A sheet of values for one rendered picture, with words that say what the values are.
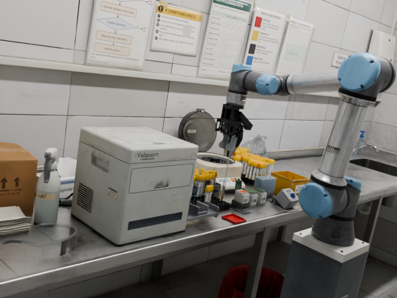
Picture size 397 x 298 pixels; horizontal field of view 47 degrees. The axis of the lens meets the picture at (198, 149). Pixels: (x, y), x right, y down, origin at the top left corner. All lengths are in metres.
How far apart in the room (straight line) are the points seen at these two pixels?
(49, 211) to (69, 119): 0.55
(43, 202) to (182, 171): 0.43
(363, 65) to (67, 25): 1.08
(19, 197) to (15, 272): 0.37
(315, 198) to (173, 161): 0.47
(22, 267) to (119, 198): 0.32
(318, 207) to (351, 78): 0.41
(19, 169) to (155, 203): 0.44
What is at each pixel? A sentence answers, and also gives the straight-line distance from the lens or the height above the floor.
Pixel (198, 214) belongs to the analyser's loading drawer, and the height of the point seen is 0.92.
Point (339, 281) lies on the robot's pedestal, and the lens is 1.66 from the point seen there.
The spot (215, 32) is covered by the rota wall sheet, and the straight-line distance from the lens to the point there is 2.34.
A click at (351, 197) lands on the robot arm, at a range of 1.62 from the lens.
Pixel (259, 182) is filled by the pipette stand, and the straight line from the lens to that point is 2.02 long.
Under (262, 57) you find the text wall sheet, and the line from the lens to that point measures 2.67.
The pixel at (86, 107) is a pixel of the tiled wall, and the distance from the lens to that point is 1.94.
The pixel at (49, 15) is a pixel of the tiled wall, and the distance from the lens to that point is 1.82.
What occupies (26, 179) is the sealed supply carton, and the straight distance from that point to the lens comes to 1.53.
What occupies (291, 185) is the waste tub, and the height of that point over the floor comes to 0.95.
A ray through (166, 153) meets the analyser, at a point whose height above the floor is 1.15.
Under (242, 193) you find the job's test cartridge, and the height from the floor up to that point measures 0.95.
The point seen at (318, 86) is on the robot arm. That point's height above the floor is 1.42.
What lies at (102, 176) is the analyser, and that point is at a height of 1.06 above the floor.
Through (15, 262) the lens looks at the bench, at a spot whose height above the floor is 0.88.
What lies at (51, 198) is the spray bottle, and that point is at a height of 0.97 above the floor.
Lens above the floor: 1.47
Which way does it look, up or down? 12 degrees down
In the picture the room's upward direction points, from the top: 10 degrees clockwise
